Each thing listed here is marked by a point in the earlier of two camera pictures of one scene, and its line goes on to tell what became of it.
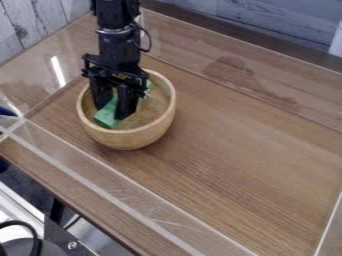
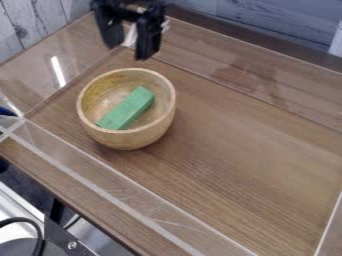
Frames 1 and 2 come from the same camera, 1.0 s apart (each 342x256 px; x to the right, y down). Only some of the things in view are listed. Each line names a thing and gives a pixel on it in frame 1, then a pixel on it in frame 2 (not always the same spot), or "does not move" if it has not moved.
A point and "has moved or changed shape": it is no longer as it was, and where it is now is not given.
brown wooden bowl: x=154 y=118 does not move
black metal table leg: x=56 y=211 does not move
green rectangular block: x=106 y=116 has moved or changed shape
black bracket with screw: x=59 y=237 does not move
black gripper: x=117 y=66 to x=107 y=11
